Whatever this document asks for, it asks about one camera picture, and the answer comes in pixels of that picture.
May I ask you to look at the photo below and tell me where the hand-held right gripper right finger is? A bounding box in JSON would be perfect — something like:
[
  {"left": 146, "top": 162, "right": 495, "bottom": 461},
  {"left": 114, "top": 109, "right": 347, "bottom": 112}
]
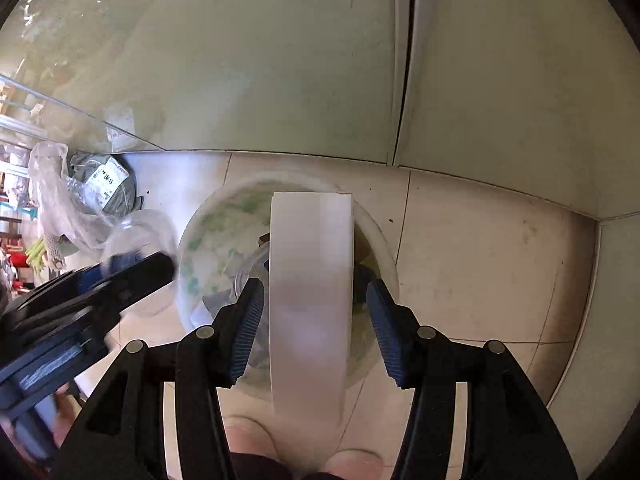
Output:
[{"left": 366, "top": 277, "right": 578, "bottom": 480}]

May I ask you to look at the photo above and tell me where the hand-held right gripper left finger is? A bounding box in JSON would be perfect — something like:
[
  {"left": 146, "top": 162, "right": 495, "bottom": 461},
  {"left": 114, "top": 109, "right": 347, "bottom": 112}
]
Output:
[{"left": 50, "top": 277, "right": 266, "bottom": 480}]

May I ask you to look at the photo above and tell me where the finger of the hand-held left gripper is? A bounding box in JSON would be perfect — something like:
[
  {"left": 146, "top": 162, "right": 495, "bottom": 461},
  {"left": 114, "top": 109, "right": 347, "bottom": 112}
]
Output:
[
  {"left": 95, "top": 251, "right": 176, "bottom": 318},
  {"left": 65, "top": 254, "right": 146, "bottom": 301}
]

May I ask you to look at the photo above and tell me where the white bin with green print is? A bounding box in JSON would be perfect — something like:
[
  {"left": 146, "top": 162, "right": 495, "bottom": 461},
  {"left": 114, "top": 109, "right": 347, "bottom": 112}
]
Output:
[{"left": 176, "top": 172, "right": 401, "bottom": 401}]

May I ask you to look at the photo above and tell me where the white styrofoam block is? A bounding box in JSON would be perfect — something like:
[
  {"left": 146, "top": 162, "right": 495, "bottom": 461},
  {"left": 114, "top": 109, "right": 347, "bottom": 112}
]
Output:
[{"left": 269, "top": 191, "right": 355, "bottom": 428}]

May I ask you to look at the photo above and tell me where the person's left hand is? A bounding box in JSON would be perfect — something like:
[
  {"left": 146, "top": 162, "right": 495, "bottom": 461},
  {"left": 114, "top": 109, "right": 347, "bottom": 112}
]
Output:
[{"left": 52, "top": 382, "right": 83, "bottom": 448}]

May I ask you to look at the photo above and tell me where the clear plastic container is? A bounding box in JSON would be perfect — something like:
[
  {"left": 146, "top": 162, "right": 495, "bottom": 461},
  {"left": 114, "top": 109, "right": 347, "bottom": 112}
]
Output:
[{"left": 232, "top": 247, "right": 272, "bottom": 306}]

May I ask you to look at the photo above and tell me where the green white work glove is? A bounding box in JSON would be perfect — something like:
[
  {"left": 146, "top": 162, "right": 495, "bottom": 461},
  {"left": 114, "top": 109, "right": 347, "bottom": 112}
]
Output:
[{"left": 25, "top": 237, "right": 68, "bottom": 276}]

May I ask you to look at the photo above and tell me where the grey packaged bag with label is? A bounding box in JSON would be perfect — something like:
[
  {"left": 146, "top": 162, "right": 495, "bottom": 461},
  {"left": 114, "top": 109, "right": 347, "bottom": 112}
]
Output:
[{"left": 70, "top": 154, "right": 143, "bottom": 221}]

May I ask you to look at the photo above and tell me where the crumpled clear plastic bag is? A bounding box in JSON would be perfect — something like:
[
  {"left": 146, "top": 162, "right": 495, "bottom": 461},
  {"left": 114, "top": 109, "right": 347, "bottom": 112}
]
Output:
[{"left": 27, "top": 141, "right": 131, "bottom": 261}]

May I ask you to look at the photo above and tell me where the person's left foot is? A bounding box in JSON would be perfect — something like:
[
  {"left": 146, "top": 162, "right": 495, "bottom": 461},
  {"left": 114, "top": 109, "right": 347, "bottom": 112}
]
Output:
[{"left": 223, "top": 414, "right": 278, "bottom": 456}]

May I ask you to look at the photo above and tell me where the person's foot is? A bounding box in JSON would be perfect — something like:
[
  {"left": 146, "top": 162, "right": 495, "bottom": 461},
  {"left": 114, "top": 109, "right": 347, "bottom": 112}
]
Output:
[
  {"left": 325, "top": 449, "right": 386, "bottom": 480},
  {"left": 223, "top": 414, "right": 278, "bottom": 456}
]

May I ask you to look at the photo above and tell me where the person's right foot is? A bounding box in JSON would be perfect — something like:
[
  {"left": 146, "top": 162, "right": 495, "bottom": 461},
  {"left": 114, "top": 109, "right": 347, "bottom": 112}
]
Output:
[{"left": 325, "top": 449, "right": 386, "bottom": 480}]

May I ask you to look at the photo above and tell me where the white cabinet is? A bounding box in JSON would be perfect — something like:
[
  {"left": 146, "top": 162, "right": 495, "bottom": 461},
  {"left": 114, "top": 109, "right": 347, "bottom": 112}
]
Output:
[{"left": 115, "top": 0, "right": 636, "bottom": 221}]

